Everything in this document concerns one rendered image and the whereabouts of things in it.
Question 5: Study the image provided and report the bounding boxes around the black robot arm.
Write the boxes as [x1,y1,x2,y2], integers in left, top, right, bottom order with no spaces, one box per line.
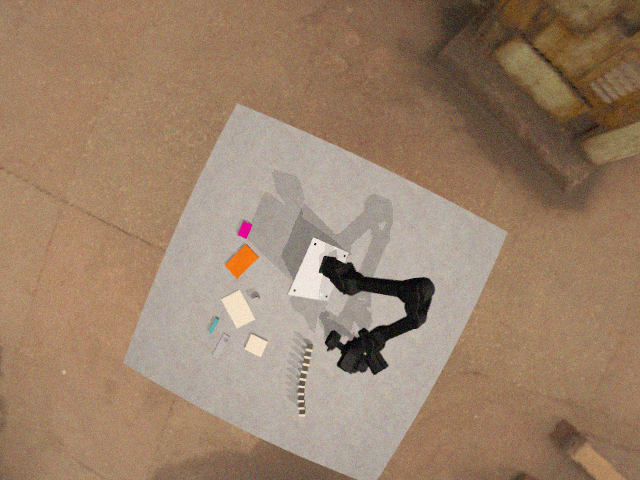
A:
[319,256,435,375]

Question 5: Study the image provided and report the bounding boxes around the magenta rectangular block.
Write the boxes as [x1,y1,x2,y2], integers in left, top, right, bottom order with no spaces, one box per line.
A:
[237,221,252,239]

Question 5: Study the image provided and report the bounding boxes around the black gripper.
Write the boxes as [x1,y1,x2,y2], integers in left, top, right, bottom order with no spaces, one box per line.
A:
[325,330,368,373]

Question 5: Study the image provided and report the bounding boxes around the teal rectangular block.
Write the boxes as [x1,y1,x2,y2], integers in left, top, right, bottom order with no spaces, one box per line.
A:
[209,318,219,334]

